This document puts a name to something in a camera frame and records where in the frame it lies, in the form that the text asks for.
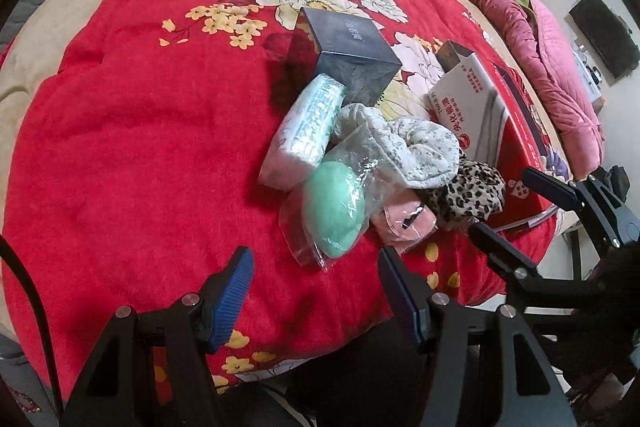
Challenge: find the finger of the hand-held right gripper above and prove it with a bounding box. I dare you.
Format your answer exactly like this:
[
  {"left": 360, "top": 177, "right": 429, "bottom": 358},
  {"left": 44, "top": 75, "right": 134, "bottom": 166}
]
[
  {"left": 521, "top": 166, "right": 640, "bottom": 249},
  {"left": 467, "top": 221, "right": 608, "bottom": 320}
]

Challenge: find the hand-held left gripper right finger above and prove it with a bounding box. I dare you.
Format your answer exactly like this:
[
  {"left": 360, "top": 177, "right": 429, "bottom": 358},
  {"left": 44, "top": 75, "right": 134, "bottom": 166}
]
[{"left": 377, "top": 246, "right": 576, "bottom": 427}]

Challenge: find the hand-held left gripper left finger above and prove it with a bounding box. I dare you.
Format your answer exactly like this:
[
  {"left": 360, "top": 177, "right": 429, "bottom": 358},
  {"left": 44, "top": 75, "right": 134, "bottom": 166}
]
[{"left": 60, "top": 246, "right": 256, "bottom": 427}]

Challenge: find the leopard print scrunchie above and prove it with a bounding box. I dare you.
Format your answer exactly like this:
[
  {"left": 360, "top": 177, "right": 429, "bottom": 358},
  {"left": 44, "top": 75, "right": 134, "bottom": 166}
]
[{"left": 422, "top": 157, "right": 507, "bottom": 230}]

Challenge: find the pink plush bear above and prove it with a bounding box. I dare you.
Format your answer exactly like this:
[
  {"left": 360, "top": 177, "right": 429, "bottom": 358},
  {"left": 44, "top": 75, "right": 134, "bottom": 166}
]
[{"left": 371, "top": 197, "right": 441, "bottom": 254}]

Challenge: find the green sponge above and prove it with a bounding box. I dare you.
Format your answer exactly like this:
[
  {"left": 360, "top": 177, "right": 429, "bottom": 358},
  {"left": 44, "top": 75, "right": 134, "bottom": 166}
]
[{"left": 280, "top": 127, "right": 381, "bottom": 270}]

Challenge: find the white floral scrunchie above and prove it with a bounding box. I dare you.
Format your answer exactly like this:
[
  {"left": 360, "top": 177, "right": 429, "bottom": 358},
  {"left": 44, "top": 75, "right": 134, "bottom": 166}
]
[{"left": 332, "top": 103, "right": 468, "bottom": 190}]

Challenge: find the white green tissue pack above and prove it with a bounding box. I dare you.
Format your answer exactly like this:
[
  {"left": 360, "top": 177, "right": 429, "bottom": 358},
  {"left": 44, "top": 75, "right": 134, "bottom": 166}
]
[{"left": 258, "top": 74, "right": 347, "bottom": 190}]

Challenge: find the white cabinet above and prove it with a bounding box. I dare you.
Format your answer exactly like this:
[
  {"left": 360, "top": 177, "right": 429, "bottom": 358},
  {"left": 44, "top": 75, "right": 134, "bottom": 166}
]
[{"left": 570, "top": 37, "right": 603, "bottom": 100}]

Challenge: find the pink quilt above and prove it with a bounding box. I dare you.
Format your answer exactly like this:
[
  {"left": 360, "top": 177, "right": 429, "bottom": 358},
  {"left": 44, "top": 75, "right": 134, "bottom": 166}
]
[{"left": 424, "top": 0, "right": 603, "bottom": 175}]

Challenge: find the black flat television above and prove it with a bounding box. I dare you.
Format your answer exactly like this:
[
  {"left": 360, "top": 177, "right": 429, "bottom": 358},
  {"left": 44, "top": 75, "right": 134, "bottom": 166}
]
[{"left": 569, "top": 0, "right": 640, "bottom": 80}]

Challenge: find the red floral blanket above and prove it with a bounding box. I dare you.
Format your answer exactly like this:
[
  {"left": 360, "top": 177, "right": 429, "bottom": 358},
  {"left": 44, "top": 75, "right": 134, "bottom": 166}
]
[{"left": 2, "top": 0, "right": 558, "bottom": 395}]

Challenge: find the dark grey box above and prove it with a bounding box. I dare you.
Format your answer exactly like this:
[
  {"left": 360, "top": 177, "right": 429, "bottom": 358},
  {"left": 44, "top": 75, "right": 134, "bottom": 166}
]
[{"left": 287, "top": 6, "right": 403, "bottom": 108}]

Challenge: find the beige bed cover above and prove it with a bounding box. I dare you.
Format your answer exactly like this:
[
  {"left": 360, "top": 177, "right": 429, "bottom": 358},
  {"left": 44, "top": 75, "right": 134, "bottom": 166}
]
[{"left": 0, "top": 0, "right": 576, "bottom": 343}]

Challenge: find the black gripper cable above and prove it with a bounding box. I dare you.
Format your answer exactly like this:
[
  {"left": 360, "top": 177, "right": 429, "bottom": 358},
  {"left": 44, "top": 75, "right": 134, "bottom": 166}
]
[{"left": 0, "top": 234, "right": 63, "bottom": 410}]

